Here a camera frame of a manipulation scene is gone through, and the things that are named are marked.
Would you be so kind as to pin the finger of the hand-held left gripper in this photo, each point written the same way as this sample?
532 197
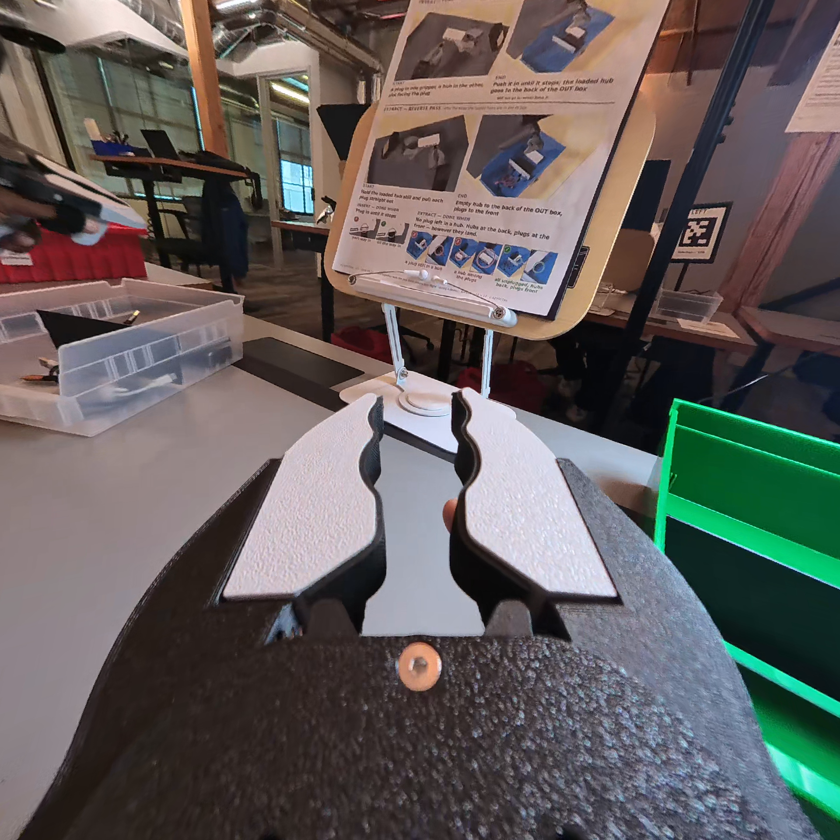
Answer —
98 200
88 233

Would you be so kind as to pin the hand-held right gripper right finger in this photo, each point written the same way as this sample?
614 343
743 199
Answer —
525 518

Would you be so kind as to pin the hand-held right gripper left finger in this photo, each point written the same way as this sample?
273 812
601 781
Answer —
308 518

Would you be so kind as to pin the clear plastic tray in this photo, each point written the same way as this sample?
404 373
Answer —
131 367

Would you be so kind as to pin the person's left hand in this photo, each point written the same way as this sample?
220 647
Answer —
16 226

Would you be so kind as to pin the person's right hand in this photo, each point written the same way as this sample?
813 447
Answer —
450 515

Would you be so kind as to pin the red plastic bin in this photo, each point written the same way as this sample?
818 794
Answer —
79 259
512 387
361 344

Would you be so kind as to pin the blue desk organizer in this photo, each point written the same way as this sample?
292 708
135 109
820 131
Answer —
108 148

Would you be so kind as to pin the wooden top standing desk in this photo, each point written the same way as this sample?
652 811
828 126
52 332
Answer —
164 165

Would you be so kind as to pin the black laptop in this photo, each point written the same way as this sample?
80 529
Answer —
161 144

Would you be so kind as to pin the black triangular divider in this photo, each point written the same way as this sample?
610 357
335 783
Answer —
72 328

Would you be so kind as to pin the blue hanging jacket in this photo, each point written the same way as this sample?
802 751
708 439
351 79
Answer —
226 229

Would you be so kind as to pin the wooden top side table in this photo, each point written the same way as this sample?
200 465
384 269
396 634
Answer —
302 228

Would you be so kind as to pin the green plastic bin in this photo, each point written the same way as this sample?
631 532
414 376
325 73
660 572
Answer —
754 472

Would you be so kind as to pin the black fabric panel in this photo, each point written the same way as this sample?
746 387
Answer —
341 124

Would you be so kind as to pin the small clear container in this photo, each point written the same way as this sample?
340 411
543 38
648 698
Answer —
689 305

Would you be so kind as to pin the printed instruction sheet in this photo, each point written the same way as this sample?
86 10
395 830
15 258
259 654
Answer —
459 216

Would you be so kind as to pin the black white tag sign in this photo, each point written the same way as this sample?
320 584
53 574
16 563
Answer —
699 233

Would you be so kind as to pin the instruction sheet on wooden stand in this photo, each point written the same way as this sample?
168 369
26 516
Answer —
623 197

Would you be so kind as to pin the black metal pole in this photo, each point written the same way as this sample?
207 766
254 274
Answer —
709 131

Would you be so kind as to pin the wooden post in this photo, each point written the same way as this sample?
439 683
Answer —
781 216
203 79

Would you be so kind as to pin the white wall notice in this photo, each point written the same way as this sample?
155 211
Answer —
820 65

